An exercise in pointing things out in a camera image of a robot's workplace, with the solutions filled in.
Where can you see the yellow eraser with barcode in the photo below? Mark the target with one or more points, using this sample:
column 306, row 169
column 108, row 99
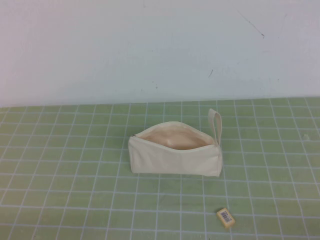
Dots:
column 225, row 215

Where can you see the cream canvas pencil case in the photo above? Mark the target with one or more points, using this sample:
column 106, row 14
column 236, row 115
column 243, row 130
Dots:
column 172, row 161

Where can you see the green grid cutting mat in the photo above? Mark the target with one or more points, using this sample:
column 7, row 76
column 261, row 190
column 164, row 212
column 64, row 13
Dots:
column 75, row 175

